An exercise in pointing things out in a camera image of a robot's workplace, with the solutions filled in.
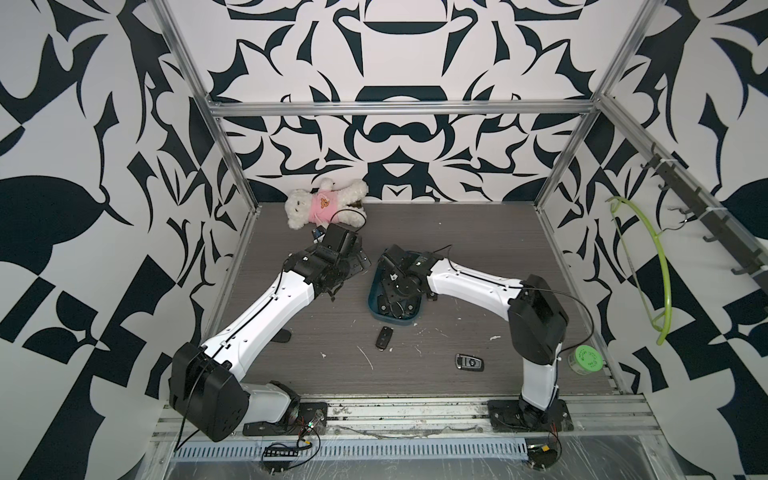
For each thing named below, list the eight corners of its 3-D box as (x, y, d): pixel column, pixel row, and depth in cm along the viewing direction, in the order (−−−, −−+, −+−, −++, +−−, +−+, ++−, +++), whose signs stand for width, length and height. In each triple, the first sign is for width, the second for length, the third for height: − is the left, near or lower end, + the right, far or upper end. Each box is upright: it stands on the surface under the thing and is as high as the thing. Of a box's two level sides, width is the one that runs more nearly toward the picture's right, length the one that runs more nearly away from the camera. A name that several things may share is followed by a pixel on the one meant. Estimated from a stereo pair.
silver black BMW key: (454, 368, 84) (456, 365, 82) (455, 355, 86) (456, 352, 85) (481, 373, 83) (483, 371, 81) (481, 360, 85) (483, 357, 84)
